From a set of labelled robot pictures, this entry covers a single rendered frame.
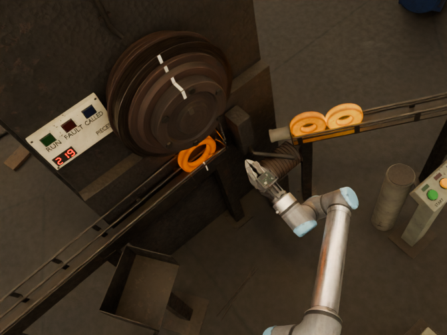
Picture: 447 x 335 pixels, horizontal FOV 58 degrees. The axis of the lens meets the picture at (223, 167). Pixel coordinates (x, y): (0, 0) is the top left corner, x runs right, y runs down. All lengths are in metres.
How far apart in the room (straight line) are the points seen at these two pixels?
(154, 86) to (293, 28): 2.15
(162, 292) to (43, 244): 1.26
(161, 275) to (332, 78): 1.84
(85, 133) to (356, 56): 2.12
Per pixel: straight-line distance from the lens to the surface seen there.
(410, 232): 2.24
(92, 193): 1.66
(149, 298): 1.71
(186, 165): 1.72
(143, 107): 1.30
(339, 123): 1.83
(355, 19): 3.36
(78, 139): 1.49
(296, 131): 1.80
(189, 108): 1.33
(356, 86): 2.89
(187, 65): 1.32
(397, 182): 1.90
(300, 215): 1.58
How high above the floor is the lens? 2.16
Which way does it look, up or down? 58 degrees down
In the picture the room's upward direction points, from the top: 19 degrees counter-clockwise
